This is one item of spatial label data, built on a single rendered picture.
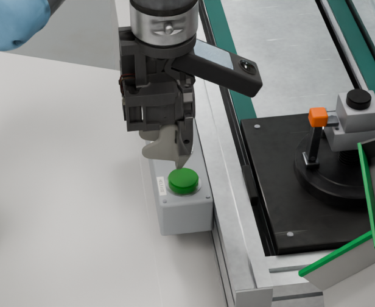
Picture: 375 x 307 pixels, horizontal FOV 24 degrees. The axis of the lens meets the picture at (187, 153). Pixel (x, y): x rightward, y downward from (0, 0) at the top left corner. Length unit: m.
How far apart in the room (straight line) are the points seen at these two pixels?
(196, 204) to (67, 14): 2.11
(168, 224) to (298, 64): 0.40
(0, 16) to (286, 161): 0.49
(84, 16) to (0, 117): 1.76
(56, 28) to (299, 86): 1.83
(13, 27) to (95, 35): 2.25
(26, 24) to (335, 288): 0.44
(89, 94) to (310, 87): 0.36
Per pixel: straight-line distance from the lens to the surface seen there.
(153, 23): 0.95
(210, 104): 1.27
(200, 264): 1.19
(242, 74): 1.03
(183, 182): 1.14
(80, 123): 1.41
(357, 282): 0.98
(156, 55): 0.97
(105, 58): 2.97
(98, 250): 1.22
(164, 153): 1.08
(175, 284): 1.17
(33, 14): 0.84
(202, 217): 1.15
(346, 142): 1.11
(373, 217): 0.79
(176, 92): 1.00
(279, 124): 1.23
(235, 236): 1.09
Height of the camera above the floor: 1.78
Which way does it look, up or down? 43 degrees down
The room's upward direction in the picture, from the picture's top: straight up
